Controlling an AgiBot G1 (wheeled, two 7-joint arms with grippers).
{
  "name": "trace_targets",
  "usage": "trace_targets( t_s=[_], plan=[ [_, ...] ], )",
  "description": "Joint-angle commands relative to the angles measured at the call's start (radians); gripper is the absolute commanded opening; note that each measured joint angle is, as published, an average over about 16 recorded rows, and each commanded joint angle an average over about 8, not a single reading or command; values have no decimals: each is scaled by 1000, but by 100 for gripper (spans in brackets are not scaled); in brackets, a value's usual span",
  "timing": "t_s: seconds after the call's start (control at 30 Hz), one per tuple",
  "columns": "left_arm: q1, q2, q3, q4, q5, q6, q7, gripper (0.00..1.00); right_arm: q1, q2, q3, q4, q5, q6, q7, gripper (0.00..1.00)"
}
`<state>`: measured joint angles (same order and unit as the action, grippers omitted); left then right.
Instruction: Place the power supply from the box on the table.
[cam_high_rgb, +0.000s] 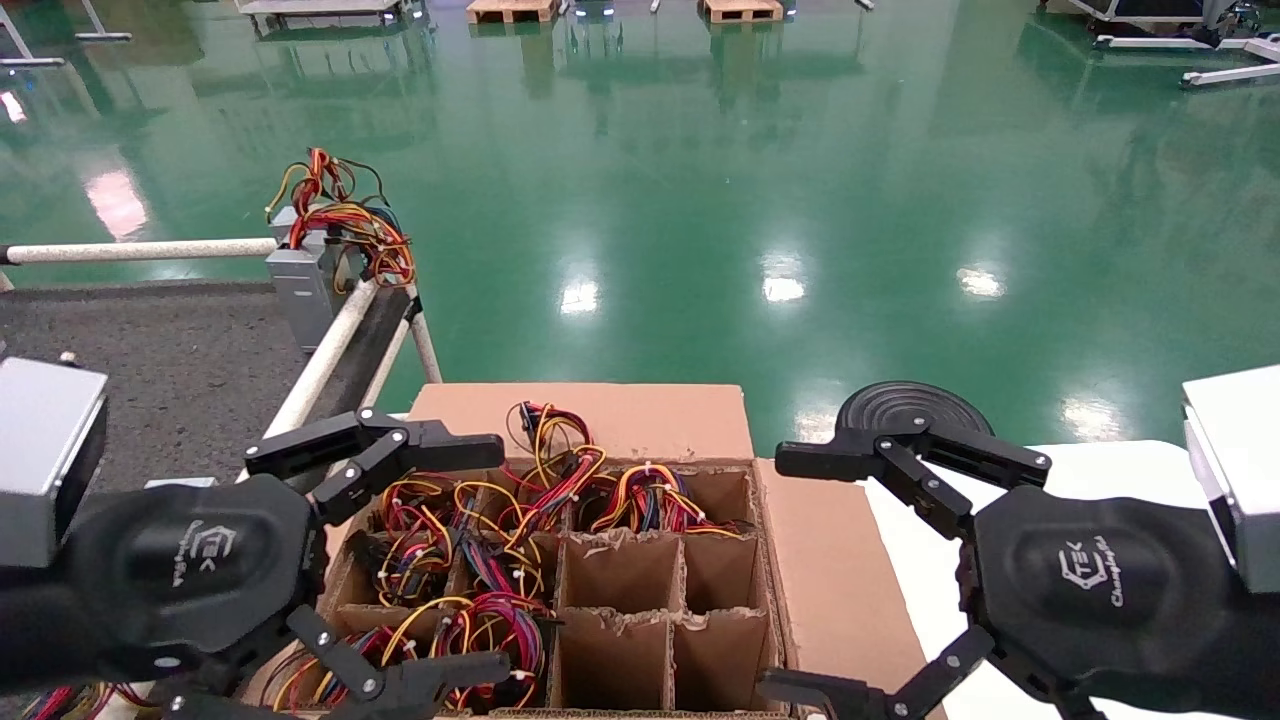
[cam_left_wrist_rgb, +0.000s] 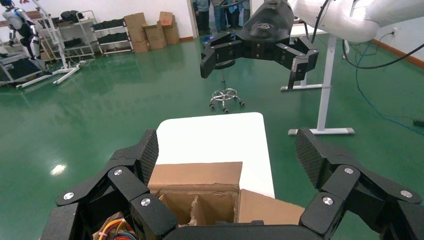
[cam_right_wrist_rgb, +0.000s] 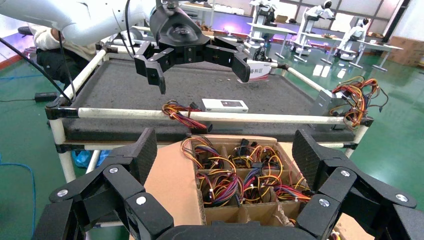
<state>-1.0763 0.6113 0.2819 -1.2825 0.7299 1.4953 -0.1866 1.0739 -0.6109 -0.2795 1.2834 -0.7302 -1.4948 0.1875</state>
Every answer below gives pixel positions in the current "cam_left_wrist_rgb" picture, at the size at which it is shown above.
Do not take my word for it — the white gantry stand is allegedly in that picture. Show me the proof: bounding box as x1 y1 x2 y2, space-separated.
14 0 88 90

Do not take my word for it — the blue floor cable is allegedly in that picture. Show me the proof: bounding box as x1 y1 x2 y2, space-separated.
354 43 424 137

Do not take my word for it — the white metal shelf rack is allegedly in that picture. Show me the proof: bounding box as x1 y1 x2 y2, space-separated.
91 18 134 56
36 9 98 61

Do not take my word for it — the black round stool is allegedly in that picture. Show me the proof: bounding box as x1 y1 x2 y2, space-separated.
209 59 246 114

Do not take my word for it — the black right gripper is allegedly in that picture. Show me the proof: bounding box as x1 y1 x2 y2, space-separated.
199 0 320 83

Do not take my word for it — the white black humanoid robot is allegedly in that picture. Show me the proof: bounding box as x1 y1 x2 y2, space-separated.
1 0 42 72

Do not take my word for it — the brown cardboard carton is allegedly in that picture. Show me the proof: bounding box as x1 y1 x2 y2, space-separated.
132 40 152 54
123 12 148 29
127 26 148 43
162 23 180 46
143 21 168 51
158 11 175 27

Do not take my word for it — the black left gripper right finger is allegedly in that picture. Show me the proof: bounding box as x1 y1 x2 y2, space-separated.
294 127 423 240

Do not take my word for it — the black treadmill platform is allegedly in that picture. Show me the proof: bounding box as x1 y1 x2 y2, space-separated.
0 52 46 88

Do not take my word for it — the black bag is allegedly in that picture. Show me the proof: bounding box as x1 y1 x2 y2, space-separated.
60 10 85 23

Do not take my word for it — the cardboard box with dividers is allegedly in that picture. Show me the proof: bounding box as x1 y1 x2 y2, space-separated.
147 161 306 228

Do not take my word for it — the white desk leg frame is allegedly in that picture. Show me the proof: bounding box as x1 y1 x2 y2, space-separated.
280 23 355 136

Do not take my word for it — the power supply coloured wire bundle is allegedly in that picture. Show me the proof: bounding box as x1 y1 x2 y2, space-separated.
92 213 137 240

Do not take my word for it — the standing person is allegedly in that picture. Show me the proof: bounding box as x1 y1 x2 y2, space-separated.
211 0 229 32
193 0 212 36
228 0 252 29

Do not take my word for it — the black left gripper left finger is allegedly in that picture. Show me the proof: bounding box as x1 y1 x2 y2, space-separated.
55 128 178 240

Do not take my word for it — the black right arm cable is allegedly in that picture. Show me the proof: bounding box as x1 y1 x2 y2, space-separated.
309 0 424 70

